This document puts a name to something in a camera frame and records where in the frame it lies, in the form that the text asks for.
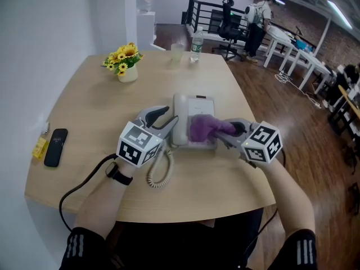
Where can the black metal railing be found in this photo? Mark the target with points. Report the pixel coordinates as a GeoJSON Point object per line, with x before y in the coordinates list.
{"type": "Point", "coordinates": [202, 13]}

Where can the person's right forearm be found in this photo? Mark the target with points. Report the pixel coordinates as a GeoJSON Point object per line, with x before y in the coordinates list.
{"type": "Point", "coordinates": [292, 201]}

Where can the grey desk phone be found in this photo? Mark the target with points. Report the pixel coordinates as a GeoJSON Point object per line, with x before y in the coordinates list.
{"type": "Point", "coordinates": [201, 105]}

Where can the purple cloth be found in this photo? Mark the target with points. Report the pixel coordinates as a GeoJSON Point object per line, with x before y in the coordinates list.
{"type": "Point", "coordinates": [204, 128]}

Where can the black mobile phone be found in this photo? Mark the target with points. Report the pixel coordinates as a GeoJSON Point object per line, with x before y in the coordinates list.
{"type": "Point", "coordinates": [56, 147]}

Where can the person's left forearm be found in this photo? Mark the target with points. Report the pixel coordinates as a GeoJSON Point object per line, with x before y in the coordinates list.
{"type": "Point", "coordinates": [101, 204]}

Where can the black office chair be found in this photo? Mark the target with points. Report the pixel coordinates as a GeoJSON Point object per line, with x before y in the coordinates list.
{"type": "Point", "coordinates": [229, 27]}

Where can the wooden desk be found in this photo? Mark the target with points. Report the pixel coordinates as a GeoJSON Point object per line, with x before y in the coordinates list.
{"type": "Point", "coordinates": [168, 83]}

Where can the person's black striped clothing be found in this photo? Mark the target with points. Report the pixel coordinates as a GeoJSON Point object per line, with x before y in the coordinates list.
{"type": "Point", "coordinates": [182, 243]}

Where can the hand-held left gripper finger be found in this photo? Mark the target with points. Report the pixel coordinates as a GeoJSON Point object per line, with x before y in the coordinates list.
{"type": "Point", "coordinates": [157, 113]}
{"type": "Point", "coordinates": [168, 126]}

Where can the black wrist watch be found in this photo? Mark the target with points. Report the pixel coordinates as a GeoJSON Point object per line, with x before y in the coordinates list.
{"type": "Point", "coordinates": [119, 176]}

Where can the clear water bottle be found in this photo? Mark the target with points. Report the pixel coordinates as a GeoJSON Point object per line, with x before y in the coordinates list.
{"type": "Point", "coordinates": [197, 45]}

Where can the sunflowers in white pot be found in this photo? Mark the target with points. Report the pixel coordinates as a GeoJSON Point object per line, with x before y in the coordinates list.
{"type": "Point", "coordinates": [126, 59]}

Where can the long ceiling light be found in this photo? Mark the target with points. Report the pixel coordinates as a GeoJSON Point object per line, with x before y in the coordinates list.
{"type": "Point", "coordinates": [339, 13]}

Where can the white table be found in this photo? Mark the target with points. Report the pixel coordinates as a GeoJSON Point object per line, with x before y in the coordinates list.
{"type": "Point", "coordinates": [278, 36]}
{"type": "Point", "coordinates": [309, 60]}

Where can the white water dispenser cabinet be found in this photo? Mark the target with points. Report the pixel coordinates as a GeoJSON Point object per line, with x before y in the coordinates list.
{"type": "Point", "coordinates": [145, 29]}

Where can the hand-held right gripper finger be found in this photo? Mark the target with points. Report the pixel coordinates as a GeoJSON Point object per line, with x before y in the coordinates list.
{"type": "Point", "coordinates": [230, 143]}
{"type": "Point", "coordinates": [241, 126]}

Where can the translucent plastic cup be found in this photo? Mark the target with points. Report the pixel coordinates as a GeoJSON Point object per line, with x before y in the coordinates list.
{"type": "Point", "coordinates": [177, 52]}

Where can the yellow packet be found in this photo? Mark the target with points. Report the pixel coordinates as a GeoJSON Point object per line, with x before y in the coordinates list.
{"type": "Point", "coordinates": [39, 148]}

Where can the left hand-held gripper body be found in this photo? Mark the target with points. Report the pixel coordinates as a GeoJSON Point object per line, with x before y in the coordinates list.
{"type": "Point", "coordinates": [132, 145]}

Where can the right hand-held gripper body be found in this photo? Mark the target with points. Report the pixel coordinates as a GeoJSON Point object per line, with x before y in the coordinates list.
{"type": "Point", "coordinates": [263, 145]}

